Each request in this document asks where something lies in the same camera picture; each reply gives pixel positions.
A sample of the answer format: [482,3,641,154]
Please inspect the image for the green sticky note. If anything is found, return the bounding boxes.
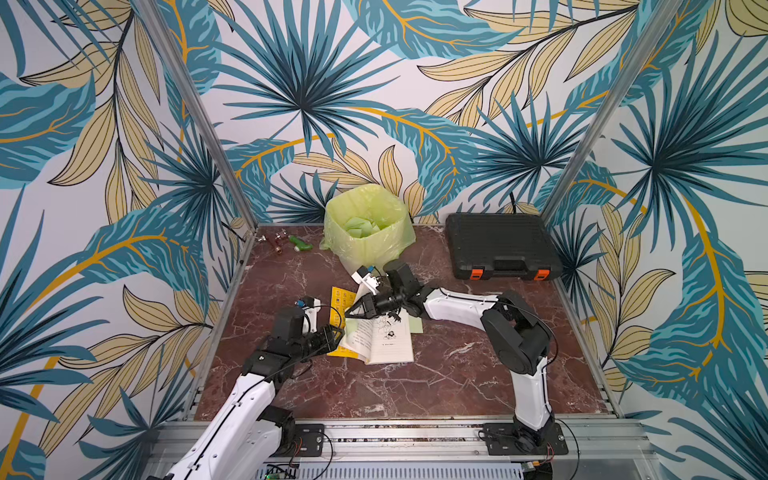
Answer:
[409,317,423,334]
[344,319,359,342]

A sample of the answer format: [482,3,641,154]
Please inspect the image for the yellow paperback book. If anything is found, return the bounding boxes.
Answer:
[328,286,414,365]

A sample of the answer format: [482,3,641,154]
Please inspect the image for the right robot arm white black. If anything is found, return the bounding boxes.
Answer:
[345,260,554,434]

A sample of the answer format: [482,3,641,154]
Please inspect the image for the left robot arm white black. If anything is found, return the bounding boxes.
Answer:
[162,297,344,479]

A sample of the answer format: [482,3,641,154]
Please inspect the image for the white trash bin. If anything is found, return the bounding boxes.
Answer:
[341,253,400,281]

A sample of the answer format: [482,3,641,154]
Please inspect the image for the green plastic bin liner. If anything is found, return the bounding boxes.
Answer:
[320,184,416,273]

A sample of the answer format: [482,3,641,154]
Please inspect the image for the discarded green notes in bin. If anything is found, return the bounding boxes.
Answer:
[343,217,385,238]

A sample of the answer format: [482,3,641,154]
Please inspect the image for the green toy piece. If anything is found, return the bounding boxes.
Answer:
[288,235,313,252]

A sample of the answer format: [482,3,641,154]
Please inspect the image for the black plastic tool case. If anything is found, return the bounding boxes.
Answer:
[445,213,563,281]

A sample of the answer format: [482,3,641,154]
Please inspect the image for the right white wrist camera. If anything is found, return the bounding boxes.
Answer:
[351,266,380,294]

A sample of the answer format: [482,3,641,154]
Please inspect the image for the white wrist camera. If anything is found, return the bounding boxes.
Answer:
[296,297,321,335]
[351,266,380,294]

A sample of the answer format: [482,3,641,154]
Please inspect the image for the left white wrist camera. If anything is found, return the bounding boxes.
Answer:
[296,297,321,335]

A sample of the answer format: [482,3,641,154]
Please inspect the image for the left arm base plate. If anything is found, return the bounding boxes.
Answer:
[269,423,325,458]

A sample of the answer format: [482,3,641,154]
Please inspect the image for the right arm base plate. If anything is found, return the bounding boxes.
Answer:
[478,422,569,458]

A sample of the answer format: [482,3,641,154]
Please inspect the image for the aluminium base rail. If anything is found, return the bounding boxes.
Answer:
[140,416,662,479]

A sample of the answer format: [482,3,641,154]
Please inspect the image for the left aluminium corner post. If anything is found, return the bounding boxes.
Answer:
[136,0,258,235]

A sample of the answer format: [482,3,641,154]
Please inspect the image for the aluminium corner post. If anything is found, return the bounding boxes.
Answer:
[136,0,258,235]
[541,0,683,227]

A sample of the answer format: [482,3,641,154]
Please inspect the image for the right aluminium corner post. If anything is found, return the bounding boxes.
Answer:
[541,0,683,227]

